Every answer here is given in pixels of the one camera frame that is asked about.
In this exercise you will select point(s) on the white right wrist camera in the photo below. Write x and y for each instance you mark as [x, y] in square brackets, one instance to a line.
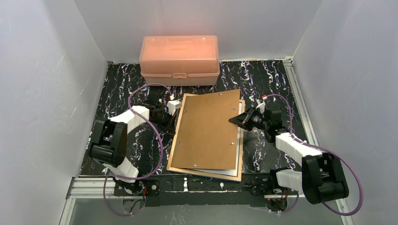
[260, 106]

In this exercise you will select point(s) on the aluminium front mounting rail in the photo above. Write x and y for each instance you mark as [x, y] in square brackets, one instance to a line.
[97, 187]

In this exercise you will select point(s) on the brown cardboard backing board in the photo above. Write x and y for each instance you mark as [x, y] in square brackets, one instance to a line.
[205, 133]

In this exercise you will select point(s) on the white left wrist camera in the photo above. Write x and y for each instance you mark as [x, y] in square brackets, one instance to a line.
[173, 106]

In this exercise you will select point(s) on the translucent pink plastic storage box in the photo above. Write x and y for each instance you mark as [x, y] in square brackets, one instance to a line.
[180, 60]

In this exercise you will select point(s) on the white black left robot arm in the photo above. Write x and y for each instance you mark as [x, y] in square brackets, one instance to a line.
[108, 143]

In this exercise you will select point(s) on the hot air balloon photo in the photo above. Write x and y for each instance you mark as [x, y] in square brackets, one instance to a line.
[228, 172]

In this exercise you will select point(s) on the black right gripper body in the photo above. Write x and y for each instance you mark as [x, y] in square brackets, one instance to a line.
[248, 117]

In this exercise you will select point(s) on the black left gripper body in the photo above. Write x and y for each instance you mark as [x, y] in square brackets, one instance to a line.
[167, 119]

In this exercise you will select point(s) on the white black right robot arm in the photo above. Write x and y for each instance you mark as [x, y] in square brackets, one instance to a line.
[321, 178]

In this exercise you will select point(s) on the blue wooden picture frame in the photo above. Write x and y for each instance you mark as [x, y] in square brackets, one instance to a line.
[175, 133]

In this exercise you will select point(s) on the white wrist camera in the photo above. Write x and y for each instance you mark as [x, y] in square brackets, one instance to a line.
[173, 106]
[260, 106]

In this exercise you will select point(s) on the aluminium right side rail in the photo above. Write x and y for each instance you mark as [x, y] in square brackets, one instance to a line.
[301, 106]

